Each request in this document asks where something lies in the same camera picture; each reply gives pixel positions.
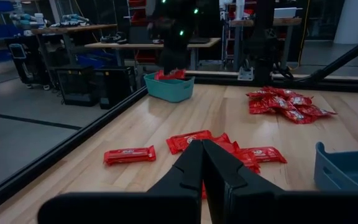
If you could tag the white round pillar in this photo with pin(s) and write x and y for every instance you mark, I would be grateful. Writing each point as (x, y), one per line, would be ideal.
(353, 21)

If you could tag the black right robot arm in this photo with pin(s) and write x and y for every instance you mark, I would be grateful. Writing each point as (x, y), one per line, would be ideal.
(174, 21)

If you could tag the grey-blue plastic bin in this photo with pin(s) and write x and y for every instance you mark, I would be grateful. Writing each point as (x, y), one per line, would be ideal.
(346, 174)

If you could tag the red KitKat bar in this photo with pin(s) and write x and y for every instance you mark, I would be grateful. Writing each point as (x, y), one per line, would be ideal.
(129, 155)
(172, 75)
(182, 141)
(249, 161)
(225, 140)
(269, 154)

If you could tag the red Skittles bag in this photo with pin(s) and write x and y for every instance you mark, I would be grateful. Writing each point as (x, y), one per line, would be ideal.
(278, 91)
(315, 110)
(297, 116)
(300, 100)
(256, 94)
(278, 102)
(259, 107)

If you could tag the white cylinder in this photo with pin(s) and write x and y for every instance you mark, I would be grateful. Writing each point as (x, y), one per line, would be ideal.
(240, 9)

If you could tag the white framed tablet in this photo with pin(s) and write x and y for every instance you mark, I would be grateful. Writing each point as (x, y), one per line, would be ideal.
(17, 51)

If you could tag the grey metal bracket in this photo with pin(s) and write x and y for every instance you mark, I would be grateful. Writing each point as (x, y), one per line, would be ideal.
(245, 74)

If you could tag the white box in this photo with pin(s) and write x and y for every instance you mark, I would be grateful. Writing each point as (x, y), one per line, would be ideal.
(285, 12)

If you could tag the black aluminium table frame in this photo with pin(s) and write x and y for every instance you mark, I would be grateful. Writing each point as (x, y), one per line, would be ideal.
(73, 141)

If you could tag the white plastic bottle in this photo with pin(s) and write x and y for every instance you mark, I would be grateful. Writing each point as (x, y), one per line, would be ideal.
(39, 20)

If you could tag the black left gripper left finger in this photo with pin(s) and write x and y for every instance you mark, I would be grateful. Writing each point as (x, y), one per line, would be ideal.
(166, 205)

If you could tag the black headphones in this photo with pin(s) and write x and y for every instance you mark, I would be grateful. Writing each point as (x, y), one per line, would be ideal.
(113, 39)

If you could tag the teal plastic bin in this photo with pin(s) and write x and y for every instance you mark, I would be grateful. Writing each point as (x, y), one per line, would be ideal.
(169, 91)

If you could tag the white blue power tool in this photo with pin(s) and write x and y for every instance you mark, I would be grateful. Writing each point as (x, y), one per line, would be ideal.
(70, 21)
(22, 18)

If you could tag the red bin rack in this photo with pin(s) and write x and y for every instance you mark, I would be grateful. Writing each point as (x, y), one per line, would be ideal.
(137, 17)

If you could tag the black rolling cart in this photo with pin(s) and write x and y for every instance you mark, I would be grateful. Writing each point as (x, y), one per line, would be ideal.
(36, 68)

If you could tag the wooden workbench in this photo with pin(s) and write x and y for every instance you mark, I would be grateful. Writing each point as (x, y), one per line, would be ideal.
(73, 29)
(287, 21)
(129, 45)

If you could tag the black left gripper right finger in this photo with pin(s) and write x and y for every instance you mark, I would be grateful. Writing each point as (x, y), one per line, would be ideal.
(259, 208)

